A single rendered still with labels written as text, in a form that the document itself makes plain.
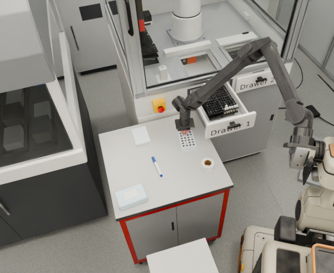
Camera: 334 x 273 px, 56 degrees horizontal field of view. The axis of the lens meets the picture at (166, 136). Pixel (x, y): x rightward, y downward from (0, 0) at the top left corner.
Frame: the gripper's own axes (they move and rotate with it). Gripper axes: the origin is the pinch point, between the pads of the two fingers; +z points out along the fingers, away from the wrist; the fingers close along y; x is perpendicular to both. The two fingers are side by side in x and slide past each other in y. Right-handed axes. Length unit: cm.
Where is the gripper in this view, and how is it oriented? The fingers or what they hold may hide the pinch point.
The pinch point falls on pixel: (184, 133)
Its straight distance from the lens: 179.5
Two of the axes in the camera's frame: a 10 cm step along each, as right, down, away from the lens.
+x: 1.1, 7.6, -6.4
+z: 0.1, 6.4, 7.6
